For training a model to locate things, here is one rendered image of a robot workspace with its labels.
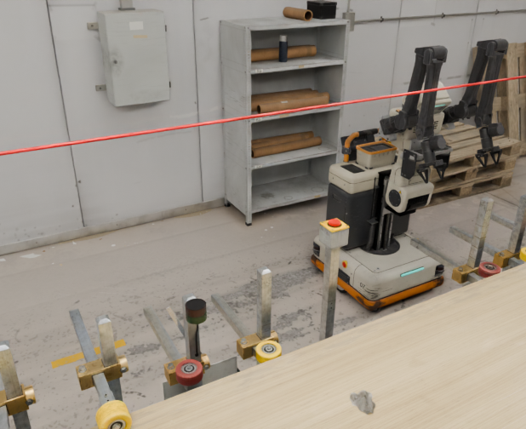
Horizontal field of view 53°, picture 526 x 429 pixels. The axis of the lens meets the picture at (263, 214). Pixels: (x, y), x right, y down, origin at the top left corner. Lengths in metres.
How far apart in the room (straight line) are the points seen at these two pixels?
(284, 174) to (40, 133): 2.11
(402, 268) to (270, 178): 1.85
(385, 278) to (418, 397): 1.72
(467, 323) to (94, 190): 3.05
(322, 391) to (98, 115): 2.96
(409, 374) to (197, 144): 3.10
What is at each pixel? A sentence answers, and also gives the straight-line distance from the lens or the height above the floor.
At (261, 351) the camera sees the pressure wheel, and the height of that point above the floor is 0.91.
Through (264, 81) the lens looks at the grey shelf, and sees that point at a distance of 4.49.
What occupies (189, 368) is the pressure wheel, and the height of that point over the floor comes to 0.91.
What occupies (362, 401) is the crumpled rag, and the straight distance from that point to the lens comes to 1.54.
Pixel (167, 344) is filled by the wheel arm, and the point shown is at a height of 0.86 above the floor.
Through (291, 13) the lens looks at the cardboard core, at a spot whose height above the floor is 1.59.
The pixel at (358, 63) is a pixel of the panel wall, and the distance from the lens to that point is 5.03.
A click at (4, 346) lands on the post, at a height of 1.13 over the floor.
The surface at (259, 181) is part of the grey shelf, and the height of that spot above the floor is 0.17.
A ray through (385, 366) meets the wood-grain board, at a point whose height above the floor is 0.90.
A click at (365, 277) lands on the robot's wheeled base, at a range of 3.26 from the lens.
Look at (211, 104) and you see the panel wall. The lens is 4.33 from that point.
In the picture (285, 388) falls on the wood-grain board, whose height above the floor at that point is 0.90.
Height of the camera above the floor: 2.01
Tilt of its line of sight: 26 degrees down
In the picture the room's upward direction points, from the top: straight up
